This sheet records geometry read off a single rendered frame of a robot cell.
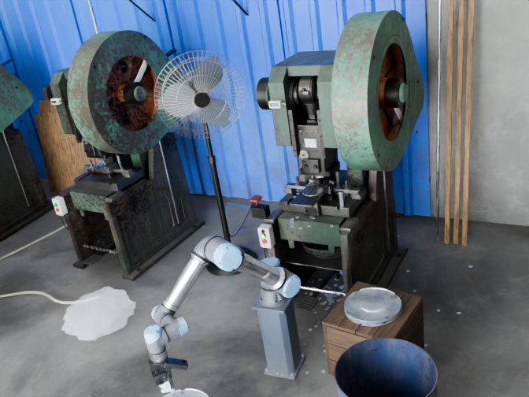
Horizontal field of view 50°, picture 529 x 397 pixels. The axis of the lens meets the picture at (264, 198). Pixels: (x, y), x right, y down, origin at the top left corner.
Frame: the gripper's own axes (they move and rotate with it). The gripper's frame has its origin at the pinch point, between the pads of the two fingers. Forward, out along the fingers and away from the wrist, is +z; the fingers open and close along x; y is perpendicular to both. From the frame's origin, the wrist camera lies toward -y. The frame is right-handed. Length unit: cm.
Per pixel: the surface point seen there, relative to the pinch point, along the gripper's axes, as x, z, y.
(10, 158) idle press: -346, -27, 72
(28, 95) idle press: -348, -80, 40
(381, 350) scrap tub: 30, -5, -91
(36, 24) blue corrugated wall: -405, -134, 16
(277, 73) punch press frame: -84, -111, -102
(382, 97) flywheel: -41, -97, -141
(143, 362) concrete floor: -75, 36, 9
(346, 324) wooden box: -2, 1, -90
